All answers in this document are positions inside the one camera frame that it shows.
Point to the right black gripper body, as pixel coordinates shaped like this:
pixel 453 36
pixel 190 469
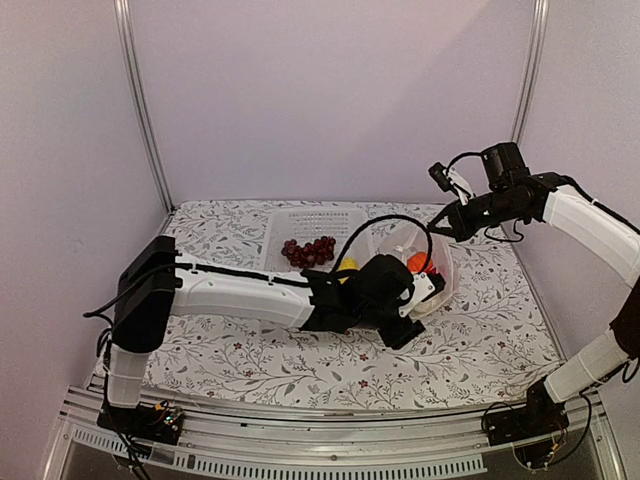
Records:
pixel 500 212

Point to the white plastic mesh basket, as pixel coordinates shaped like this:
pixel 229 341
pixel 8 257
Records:
pixel 305 225

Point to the yellow squash right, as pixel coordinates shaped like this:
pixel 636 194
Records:
pixel 347 267

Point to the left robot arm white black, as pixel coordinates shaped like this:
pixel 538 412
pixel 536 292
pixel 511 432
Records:
pixel 162 282

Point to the left aluminium frame post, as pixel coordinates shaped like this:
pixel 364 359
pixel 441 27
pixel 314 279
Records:
pixel 134 77

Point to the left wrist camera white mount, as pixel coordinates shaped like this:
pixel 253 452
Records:
pixel 425 286

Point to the dark red grape bunch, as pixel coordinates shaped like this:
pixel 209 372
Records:
pixel 310 254

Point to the clear zip top bag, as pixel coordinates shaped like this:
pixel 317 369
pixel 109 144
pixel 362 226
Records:
pixel 410 245

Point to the orange mini pumpkin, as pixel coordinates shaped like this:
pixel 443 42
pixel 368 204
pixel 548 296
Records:
pixel 419 262

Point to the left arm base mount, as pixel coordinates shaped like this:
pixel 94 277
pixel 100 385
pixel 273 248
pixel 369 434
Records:
pixel 160 423

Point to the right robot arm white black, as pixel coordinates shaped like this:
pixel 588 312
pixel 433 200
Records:
pixel 494 186

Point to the floral patterned table mat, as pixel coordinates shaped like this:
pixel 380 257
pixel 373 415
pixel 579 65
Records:
pixel 489 343

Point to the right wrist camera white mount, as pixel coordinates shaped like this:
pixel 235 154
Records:
pixel 449 180

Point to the aluminium frame post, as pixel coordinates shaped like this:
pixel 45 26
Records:
pixel 134 77
pixel 531 69

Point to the right aluminium frame post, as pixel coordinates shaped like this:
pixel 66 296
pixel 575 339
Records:
pixel 531 69

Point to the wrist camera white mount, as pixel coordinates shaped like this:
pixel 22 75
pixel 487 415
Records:
pixel 449 180
pixel 425 286

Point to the aluminium front rail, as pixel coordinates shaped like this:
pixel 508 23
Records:
pixel 224 439

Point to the white cauliflower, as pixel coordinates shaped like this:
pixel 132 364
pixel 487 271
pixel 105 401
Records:
pixel 431 305

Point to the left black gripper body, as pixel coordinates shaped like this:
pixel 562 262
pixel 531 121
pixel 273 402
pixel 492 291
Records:
pixel 374 317

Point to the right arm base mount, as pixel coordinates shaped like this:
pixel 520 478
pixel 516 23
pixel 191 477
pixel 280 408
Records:
pixel 540 428

